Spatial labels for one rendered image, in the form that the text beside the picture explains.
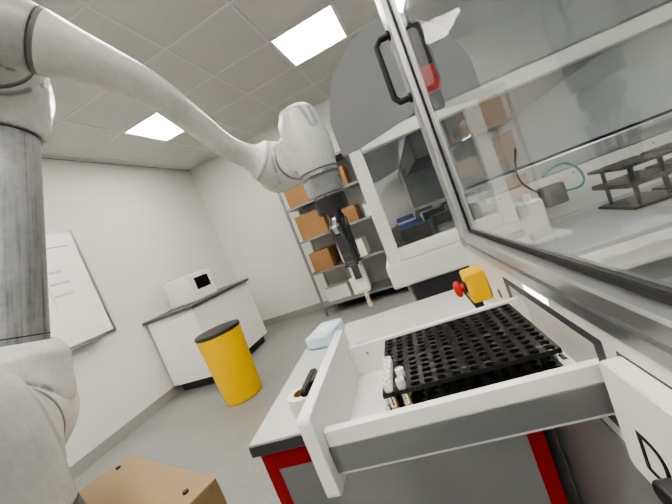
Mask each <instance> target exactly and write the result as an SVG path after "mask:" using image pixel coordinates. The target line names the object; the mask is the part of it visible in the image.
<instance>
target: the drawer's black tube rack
mask: <svg viewBox="0 0 672 504"><path fill-rule="evenodd" d="M393 342H395V359H394V360H393V361H395V368H396V367H398V366H402V367H403V368H404V371H405V375H406V376H405V377H404V380H405V382H406V386H407V387H406V388H405V389H403V390H399V389H398V387H397V385H396V384H395V385H394V387H396V394H397V399H398V401H399V406H400V408H402V407H405V404H404V402H403V399H402V396H401V395H402V394H406V393H410V392H412V395H411V396H410V397H411V400H412V402H413V404H417V403H421V402H425V401H429V400H433V399H437V398H441V397H445V396H449V395H452V394H456V393H460V392H464V391H468V390H472V389H476V388H480V387H484V386H488V385H492V384H496V383H500V382H503V381H507V380H511V379H515V378H519V377H523V376H527V375H531V374H535V373H539V372H543V371H547V370H550V369H554V368H558V367H562V366H564V365H563V364H562V363H561V362H560V361H559V360H558V359H556V358H555V357H554V356H553V355H554V354H558V353H562V349H561V347H560V346H558V345H557V344H556V343H555V342H554V341H553V340H551V339H550V338H549V337H548V336H547V335H545V334H544V333H543V332H542V331H541V330H540V329H538V328H537V327H536V326H535V325H534V324H533V323H531V322H530V321H529V320H528V319H527V318H525V317H524V316H523V315H522V314H521V313H520V312H518V311H517V310H516V309H515V308H514V307H512V306H511V305H510V304H509V303H508V304H505V305H501V306H498V307H495V308H491V309H488V310H485V311H481V312H478V313H475V314H471V315H468V316H465V317H462V318H458V319H455V320H452V321H448V322H445V323H442V324H438V325H435V326H432V327H428V328H425V329H422V330H419V331H415V332H412V333H409V334H405V335H402V336H399V337H395V338H394V341H393ZM545 344H547V345H545ZM550 349H553V350H550Z"/></svg>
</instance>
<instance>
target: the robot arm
mask: <svg viewBox="0 0 672 504"><path fill-rule="evenodd" d="M49 78H53V79H58V80H64V81H69V82H74V83H78V84H83V85H88V86H92V87H97V88H101V89H105V90H109V91H112V92H115V93H118V94H121V95H124V96H126V97H129V98H131V99H133V100H135V101H137V102H139V103H141V104H143V105H145V106H146V107H148V108H150V109H151V110H153V111H155V112H156V113H158V114H159V115H161V116H162V117H164V118H165V119H167V120H168V121H170V122H171V123H173V124H174V125H175V126H177V127H178V128H180V129H181V130H183V131H184V132H186V133H187V134H189V135H190V136H192V137H193V138H195V139H196V140H197V141H199V142H200V143H202V144H203V145H205V146H206V147H208V148H209V149H211V150H212V151H214V152H215V153H217V154H218V155H220V156H222V157H223V158H225V159H227V160H229V161H231V162H233V163H235V164H237V165H239V166H241V167H243V168H245V169H247V170H248V171H249V172H250V173H251V175H252V177H253V179H254V180H256V181H258V182H260V184H261V185H262V186H263V187H264V188H265V189H266V190H268V191H270V192H274V193H282V192H286V191H289V190H291V189H293V188H295V187H296V186H298V185H299V184H300V183H302V184H303V186H304V189H305V191H306V194H307V196H308V199H309V200H310V201H312V200H315V202H314V206H315V208H316V211H317V213H318V215H319V216H320V217H322V216H325V215H328V218H329V223H328V224H329V231H330V232H331V234H332V236H333V238H334V240H335V242H336V244H337V247H338V249H339V251H340V253H341V256H342V258H343V260H344V262H345V265H346V266H345V268H349V270H350V273H351V275H352V278H353V280H354V283H355V286H356V288H357V291H358V293H359V294H362V293H365V292H368V291H371V288H372V286H371V284H370V281H369V279H368V276H367V274H366V271H365V269H364V266H363V264H362V260H364V259H363V257H361V255H360V253H359V250H358V247H357V245H356V242H355V239H354V236H353V233H352V230H351V227H350V224H349V221H348V218H347V216H344V214H343V212H342V210H341V209H343V208H345V207H347V206H348V205H349V203H348V200H347V198H346V195H345V192H343V191H341V189H343V188H344V187H345V185H344V183H343V180H342V178H341V177H342V176H341V174H340V171H339V167H338V166H337V163H336V159H335V151H334V147H333V143H332V141H331V138H330V135H329V133H328V130H327V128H326V126H325V124H324V122H323V120H322V119H321V117H320V115H319V114H318V112H317V111H316V109H315V108H314V107H313V106H312V105H311V104H309V103H305V102H298V103H294V104H292V105H290V106H288V107H286V108H285V109H283V110H282V111H281V112H280V113H279V133H280V136H281V138H280V139H279V141H266V140H264V141H262V142H261V143H258V144H249V143H245V142H243V141H240V140H238V139H236V138H234V137H233V136H231V135H230V134H228V133H227V132H226V131H225V130H223V129H222V128H221V127H220V126H219V125H218V124H217V123H215V122H214V121H213V120H212V119H211V118H210V117H209V116H207V115H206V114H205V113H204V112H203V111H202V110H201V109H199V108H198V107H197V106H196V105H195V104H194V103H193V102H191V101H190V100H189V99H188V98H187V97H186V96H185V95H183V94H182V93H181V92H180V91H179V90H178V89H176V88H175V87H174V86H173V85H172V84H170V83H169V82H168V81H166V80H165V79H164V78H162V77H161V76H160V75H158V74H157V73H155V72H154V71H152V70H151V69H149V68H148V67H146V66H145V65H143V64H141V63H140V62H138V61H136V60H135V59H133V58H131V57H130V56H128V55H126V54H124V53H123V52H121V51H119V50H117V49H115V48H114V47H112V46H110V45H108V44H106V43H105V42H103V41H101V40H99V39H98V38H96V37H94V36H92V35H91V34H89V33H87V32H85V31H84V30H82V29H80V28H78V27H77V26H75V25H74V24H72V23H70V22H69V21H67V20H65V19H64V18H62V17H61V16H59V15H57V14H56V13H54V12H52V11H51V10H49V9H47V8H45V7H43V6H41V5H39V4H37V3H35V2H33V1H31V0H0V504H86V502H85V501H84V499H83V498H82V496H81V495H80V493H79V492H78V490H77V488H76V485H75V483H74V481H73V479H72V476H71V473H70V469H69V466H68V463H67V461H66V458H67V454H66V448H65V445H66V443H67V441H68V440H69V438H70V436H71V434H72V432H73V430H74V427H75V425H76V422H77V419H78V415H79V409H80V398H79V393H78V390H77V384H76V379H75V373H74V367H73V360H72V353H71V349H70V347H69V346H68V345H67V344H66V343H65V342H63V341H62V340H60V339H59V338H57V337H56V338H51V331H50V311H49V292H48V273H47V254H46V234H45V215H44V196H43V176H42V157H41V147H42V146H43V145H44V144H45V143H46V142H47V141H48V140H49V139H50V136H51V131H52V124H53V118H54V114H55V99H54V94H53V89H52V86H51V83H50V79H49ZM360 257H361V258H360Z"/></svg>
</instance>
